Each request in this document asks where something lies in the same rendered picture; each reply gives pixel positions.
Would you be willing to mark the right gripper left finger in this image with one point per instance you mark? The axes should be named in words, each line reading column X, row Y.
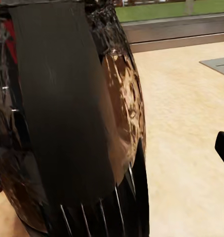
column 9, row 146

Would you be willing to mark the fixed window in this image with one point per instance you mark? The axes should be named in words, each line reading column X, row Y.
column 151, row 25

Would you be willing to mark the countertop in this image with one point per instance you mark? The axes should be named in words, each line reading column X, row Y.
column 184, row 111

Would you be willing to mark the electric kettle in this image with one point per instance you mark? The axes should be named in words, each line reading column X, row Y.
column 70, row 89

